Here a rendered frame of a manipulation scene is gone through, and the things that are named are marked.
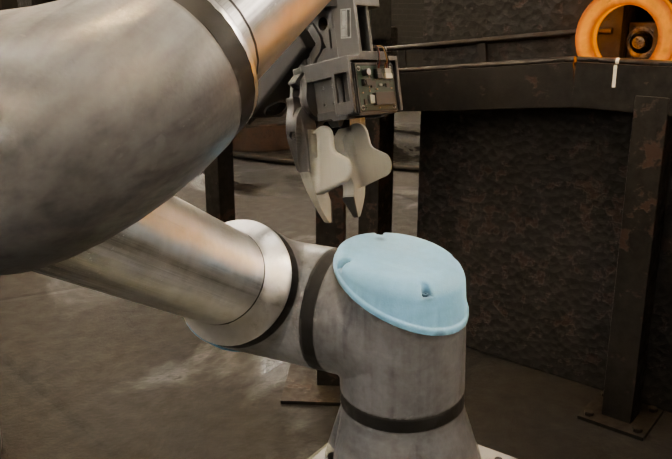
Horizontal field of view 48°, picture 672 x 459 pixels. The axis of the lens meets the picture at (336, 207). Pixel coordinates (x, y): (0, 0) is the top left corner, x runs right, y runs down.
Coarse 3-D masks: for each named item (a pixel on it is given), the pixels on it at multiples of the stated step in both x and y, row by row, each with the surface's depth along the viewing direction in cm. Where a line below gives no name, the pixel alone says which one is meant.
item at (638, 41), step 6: (636, 36) 144; (642, 36) 144; (648, 36) 144; (630, 42) 146; (636, 42) 144; (642, 42) 144; (648, 42) 144; (636, 48) 144; (642, 48) 144; (648, 48) 144
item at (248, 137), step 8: (248, 128) 408; (256, 128) 409; (264, 128) 409; (272, 128) 411; (280, 128) 413; (240, 136) 410; (248, 136) 410; (256, 136) 410; (264, 136) 410; (272, 136) 412; (280, 136) 414; (240, 144) 412; (248, 144) 411; (256, 144) 411; (264, 144) 412; (272, 144) 413; (280, 144) 415; (288, 144) 418
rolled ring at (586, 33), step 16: (608, 0) 137; (624, 0) 136; (640, 0) 134; (656, 0) 132; (592, 16) 140; (656, 16) 133; (576, 32) 142; (592, 32) 141; (576, 48) 143; (592, 48) 141; (656, 48) 134
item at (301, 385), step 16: (336, 128) 148; (336, 192) 152; (336, 208) 153; (320, 224) 154; (336, 224) 154; (320, 240) 155; (336, 240) 155; (304, 368) 171; (288, 384) 164; (304, 384) 164; (320, 384) 164; (336, 384) 163; (288, 400) 158; (304, 400) 158; (320, 400) 158; (336, 400) 158
